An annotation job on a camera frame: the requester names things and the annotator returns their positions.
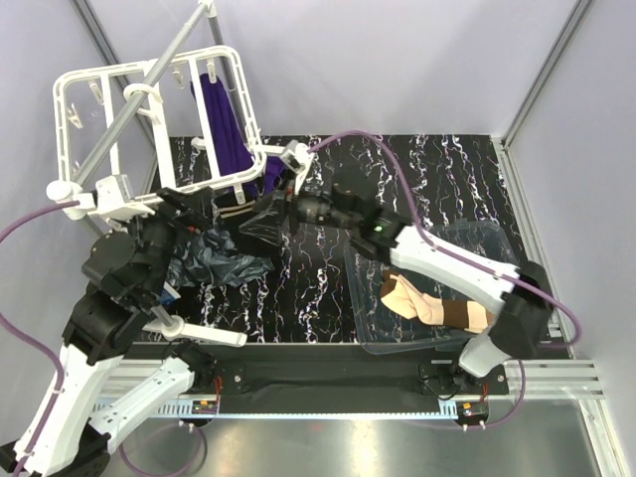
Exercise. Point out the purple sock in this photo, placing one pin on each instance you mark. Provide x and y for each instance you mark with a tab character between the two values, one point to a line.
231	153

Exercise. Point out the brown striped sock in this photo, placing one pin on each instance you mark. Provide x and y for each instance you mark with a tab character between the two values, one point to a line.
469	316

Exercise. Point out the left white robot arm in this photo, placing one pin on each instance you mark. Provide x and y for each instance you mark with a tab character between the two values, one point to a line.
89	367

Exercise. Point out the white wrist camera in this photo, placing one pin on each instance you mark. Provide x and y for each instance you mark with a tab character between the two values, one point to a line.
299	160
112	200

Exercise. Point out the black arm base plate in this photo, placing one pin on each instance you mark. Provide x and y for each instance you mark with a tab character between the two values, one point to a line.
343	379

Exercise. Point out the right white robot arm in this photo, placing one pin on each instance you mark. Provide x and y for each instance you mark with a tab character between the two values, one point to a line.
519	297

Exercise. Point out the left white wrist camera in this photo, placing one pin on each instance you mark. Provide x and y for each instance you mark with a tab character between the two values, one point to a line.
112	200

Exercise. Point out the cream sock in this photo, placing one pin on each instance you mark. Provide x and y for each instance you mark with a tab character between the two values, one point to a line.
401	297

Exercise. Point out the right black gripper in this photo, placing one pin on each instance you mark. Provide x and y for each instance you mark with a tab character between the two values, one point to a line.
268	226

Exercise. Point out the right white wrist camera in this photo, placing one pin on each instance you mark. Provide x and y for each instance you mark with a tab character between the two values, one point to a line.
299	160

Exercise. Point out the dark leaf patterned cloth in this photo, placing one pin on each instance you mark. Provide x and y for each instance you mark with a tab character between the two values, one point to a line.
213	258

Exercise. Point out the clear plastic bin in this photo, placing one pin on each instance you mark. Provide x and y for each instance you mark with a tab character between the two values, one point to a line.
379	329

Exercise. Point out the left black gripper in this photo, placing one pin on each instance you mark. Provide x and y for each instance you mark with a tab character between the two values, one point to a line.
198	207

